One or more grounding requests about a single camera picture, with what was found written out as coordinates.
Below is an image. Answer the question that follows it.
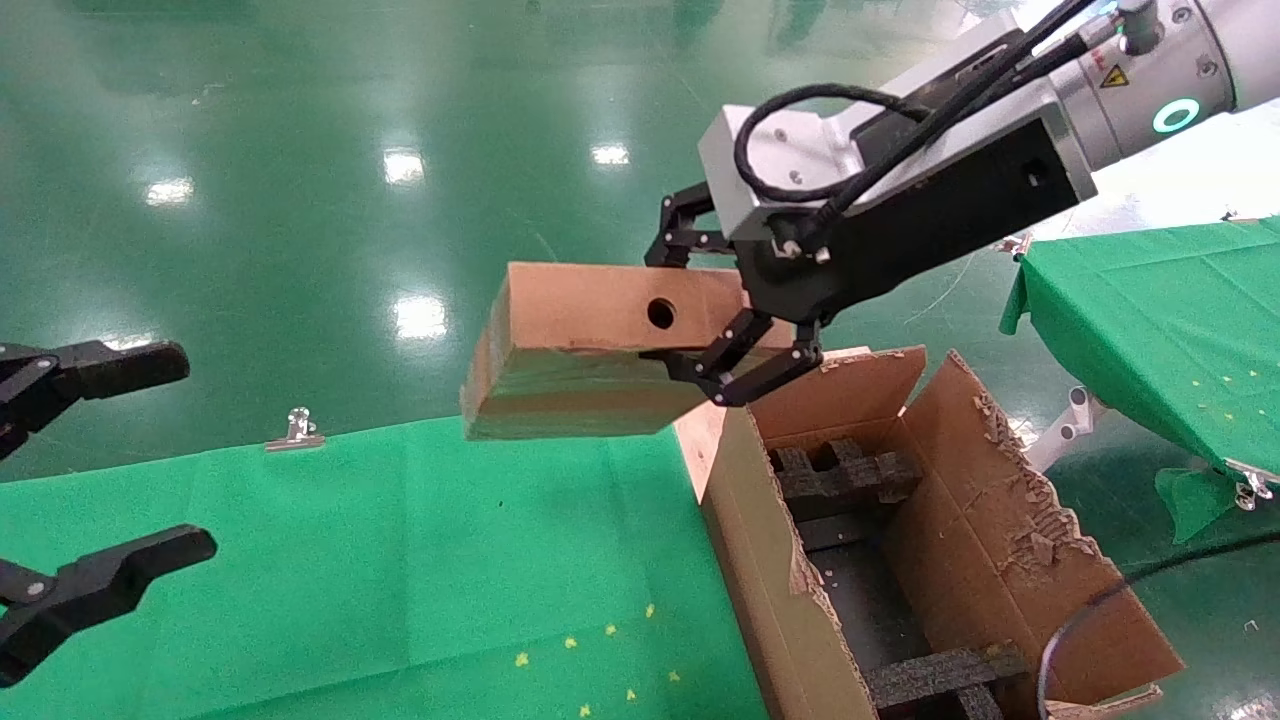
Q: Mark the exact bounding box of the black braided camera cable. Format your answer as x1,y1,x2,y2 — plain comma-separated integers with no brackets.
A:
735,0,1101,216

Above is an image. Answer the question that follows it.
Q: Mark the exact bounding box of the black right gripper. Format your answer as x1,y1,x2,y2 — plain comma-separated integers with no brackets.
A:
640,112,1098,408

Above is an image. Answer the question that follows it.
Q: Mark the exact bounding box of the large open brown carton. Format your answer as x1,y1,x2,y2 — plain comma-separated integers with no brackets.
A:
695,345,1186,720

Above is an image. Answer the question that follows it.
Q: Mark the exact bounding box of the white table leg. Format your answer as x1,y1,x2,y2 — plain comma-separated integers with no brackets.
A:
1020,388,1106,471

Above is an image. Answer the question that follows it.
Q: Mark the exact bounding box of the large green table cloth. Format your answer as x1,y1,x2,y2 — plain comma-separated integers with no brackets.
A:
0,415,771,720

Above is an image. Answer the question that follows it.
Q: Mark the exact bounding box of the thin black floor cable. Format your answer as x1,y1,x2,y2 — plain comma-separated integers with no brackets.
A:
1038,528,1280,720

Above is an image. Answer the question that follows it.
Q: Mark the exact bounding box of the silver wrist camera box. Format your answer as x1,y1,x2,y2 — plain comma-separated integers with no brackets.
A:
698,100,871,243

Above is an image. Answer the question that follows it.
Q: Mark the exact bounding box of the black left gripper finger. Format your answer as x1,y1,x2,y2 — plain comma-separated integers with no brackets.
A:
0,342,191,461
0,527,218,691

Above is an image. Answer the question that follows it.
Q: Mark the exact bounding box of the silver camera mounting bracket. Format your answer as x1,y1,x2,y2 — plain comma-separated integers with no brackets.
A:
880,10,1061,111

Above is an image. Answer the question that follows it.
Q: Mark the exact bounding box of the small brown cardboard box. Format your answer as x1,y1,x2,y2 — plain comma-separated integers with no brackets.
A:
460,262,801,441

